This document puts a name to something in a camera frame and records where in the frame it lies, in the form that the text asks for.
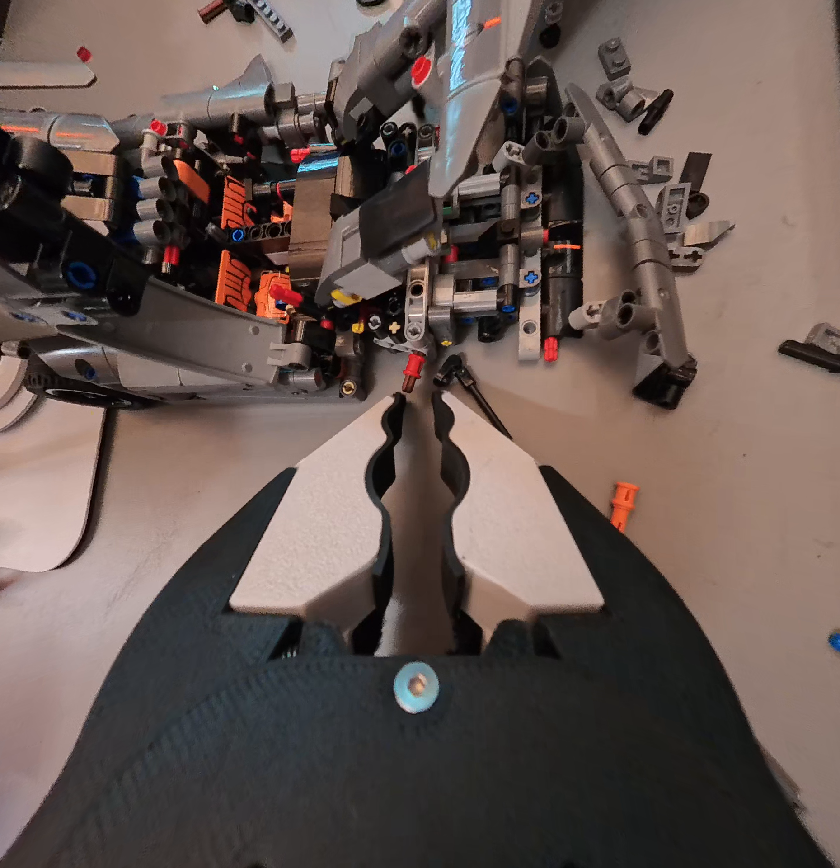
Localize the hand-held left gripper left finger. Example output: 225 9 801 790
229 392 408 655

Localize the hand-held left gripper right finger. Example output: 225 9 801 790
431 390 605 655

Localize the grey lego car model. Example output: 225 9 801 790
0 0 587 409

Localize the grey lego panel strip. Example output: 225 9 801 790
564 83 692 381

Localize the orange lego pin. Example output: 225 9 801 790
610 481 642 534

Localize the thin black lego rod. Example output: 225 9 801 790
432 354 513 439

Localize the black lego slope piece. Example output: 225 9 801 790
632 358 699 409

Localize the grey lego slope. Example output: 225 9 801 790
680 220 737 249

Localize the grey studded lego plate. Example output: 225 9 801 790
656 181 689 236

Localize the black lego tile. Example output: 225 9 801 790
677 152 713 202

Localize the black lego pin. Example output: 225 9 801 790
637 89 676 136

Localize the grey lego connector assembly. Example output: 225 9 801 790
595 75 658 122

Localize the white rounded mat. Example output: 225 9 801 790
0 400 110 575

